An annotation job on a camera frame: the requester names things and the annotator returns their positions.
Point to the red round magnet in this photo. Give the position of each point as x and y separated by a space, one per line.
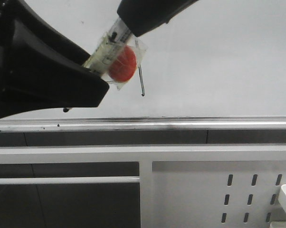
127 63

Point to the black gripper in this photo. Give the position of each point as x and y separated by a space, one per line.
39 67

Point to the white whiteboard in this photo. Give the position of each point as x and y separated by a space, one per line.
218 58

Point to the white whiteboard marker pen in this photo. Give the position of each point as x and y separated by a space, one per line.
108 49

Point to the white perforated metal panel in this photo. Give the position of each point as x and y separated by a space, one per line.
217 194

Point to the white metal frame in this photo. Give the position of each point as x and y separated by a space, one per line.
98 187

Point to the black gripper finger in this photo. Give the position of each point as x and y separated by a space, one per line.
143 16

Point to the aluminium whiteboard tray rail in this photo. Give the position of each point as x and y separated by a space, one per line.
143 124

